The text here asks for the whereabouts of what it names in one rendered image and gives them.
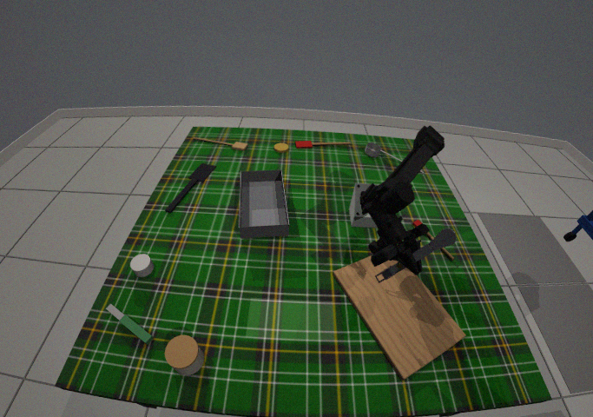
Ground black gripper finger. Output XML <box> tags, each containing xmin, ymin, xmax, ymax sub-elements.
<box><xmin>389</xmin><ymin>248</ymin><xmax>419</xmax><ymax>275</ymax></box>
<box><xmin>406</xmin><ymin>240</ymin><xmax>422</xmax><ymax>273</ymax></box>

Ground wooden board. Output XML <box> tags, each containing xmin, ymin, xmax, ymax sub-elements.
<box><xmin>333</xmin><ymin>256</ymin><xmax>466</xmax><ymax>381</ymax></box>

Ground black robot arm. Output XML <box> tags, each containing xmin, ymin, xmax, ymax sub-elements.
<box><xmin>360</xmin><ymin>125</ymin><xmax>445</xmax><ymax>254</ymax></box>

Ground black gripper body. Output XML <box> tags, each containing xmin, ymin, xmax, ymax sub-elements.
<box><xmin>371</xmin><ymin>215</ymin><xmax>430</xmax><ymax>267</ymax></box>

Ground tan round flat disc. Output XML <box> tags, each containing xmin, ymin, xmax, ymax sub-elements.
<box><xmin>273</xmin><ymin>143</ymin><xmax>288</xmax><ymax>153</ymax></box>

